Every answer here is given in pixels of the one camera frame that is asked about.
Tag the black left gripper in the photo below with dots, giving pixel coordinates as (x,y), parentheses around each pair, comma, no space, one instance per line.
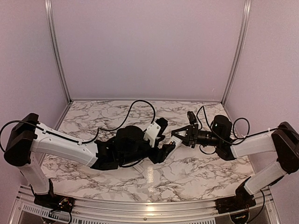
(160,156)

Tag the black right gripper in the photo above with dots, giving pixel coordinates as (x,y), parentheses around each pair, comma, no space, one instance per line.
(191,137)

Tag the white remote control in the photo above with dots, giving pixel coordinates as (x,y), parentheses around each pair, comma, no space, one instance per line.
(175,141)

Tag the white battery compartment cover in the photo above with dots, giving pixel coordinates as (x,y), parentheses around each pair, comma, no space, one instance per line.
(140,169)

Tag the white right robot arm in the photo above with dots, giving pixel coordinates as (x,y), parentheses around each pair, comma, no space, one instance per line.
(281,142)

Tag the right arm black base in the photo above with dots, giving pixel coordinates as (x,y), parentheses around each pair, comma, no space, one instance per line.
(234,203)

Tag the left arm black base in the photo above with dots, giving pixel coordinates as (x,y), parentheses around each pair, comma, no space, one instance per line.
(55,202)

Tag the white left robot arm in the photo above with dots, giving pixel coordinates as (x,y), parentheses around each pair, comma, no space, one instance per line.
(30,136)

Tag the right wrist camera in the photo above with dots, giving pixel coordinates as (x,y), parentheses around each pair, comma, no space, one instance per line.
(192,118)

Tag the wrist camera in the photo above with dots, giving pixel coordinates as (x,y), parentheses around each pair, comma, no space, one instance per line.
(155,130)
(192,118)

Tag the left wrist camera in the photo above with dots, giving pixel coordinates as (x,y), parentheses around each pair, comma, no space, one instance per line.
(155,130)

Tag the front aluminium frame rail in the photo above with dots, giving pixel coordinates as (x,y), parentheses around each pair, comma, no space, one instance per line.
(90,211)

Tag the right rear aluminium frame post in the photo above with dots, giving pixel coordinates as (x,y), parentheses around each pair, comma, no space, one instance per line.
(238,51)

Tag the aluminium frame post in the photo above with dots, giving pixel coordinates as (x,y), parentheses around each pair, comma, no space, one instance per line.
(238,51)
(54,42)

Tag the left rear aluminium frame post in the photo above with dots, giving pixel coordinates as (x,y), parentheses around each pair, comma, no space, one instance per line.
(54,42)

